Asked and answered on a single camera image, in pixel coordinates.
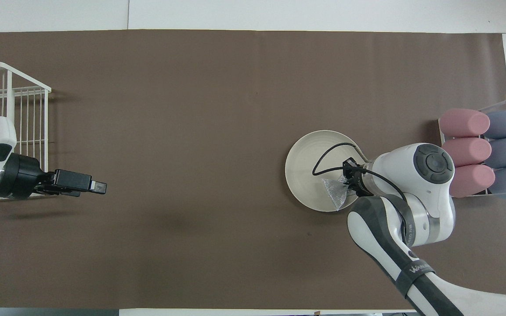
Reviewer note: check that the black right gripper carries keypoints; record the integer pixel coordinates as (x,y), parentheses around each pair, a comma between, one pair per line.
(356,175)

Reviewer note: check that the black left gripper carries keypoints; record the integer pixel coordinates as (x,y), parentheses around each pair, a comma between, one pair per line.
(20,175)

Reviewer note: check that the clear plastic bag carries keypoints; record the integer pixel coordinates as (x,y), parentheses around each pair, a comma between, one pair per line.
(336,195)

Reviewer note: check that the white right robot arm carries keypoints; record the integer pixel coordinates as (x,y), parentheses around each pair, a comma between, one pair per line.
(411,206)

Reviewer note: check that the cream round plate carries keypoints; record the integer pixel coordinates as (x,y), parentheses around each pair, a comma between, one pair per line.
(301,175)

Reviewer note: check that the brown table mat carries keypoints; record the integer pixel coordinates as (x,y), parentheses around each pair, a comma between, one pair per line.
(191,131)

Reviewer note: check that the pink plastic cup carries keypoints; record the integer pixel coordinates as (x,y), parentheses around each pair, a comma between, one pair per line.
(475,181)
(464,123)
(468,151)

